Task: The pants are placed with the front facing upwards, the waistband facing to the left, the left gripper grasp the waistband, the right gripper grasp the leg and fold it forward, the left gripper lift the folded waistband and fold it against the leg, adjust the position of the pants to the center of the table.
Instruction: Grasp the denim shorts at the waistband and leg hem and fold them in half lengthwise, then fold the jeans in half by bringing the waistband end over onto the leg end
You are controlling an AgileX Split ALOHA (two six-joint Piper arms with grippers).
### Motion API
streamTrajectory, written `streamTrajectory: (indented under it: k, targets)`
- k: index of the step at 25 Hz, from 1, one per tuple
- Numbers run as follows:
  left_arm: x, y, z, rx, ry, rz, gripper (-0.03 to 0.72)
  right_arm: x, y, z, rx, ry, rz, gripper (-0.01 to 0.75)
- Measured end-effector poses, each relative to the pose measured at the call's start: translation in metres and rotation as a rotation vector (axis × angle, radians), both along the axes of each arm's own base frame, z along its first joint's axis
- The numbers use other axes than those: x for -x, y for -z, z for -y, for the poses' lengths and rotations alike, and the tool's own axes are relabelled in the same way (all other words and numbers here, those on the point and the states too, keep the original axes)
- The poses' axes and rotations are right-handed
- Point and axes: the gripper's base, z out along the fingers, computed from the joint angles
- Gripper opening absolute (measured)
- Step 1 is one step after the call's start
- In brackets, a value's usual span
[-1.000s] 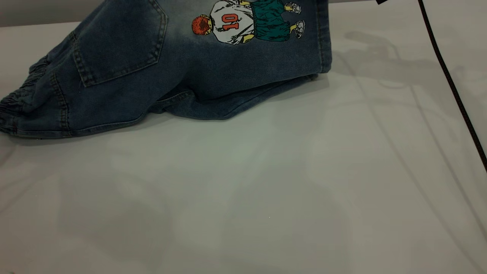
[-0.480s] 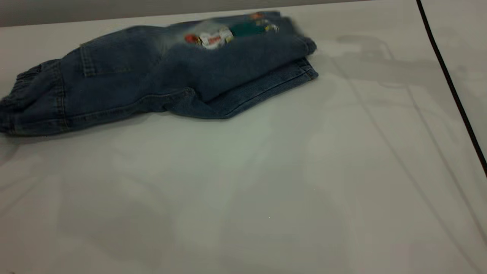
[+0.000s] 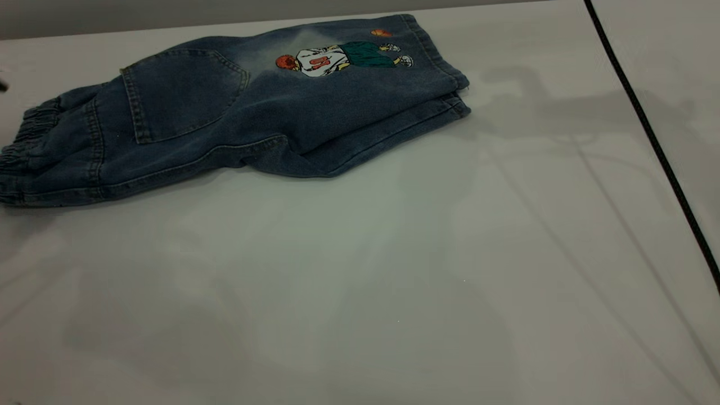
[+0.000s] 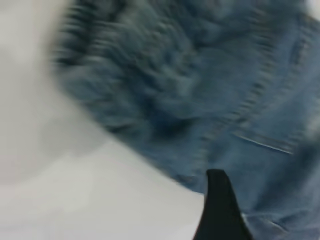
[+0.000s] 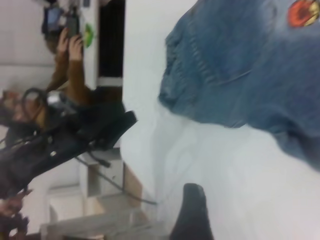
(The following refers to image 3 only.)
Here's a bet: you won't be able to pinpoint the blue denim kids pants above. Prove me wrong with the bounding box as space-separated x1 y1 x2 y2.
0 13 472 208

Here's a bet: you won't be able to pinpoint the black braided cable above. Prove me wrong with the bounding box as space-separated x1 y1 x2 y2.
583 0 720 295

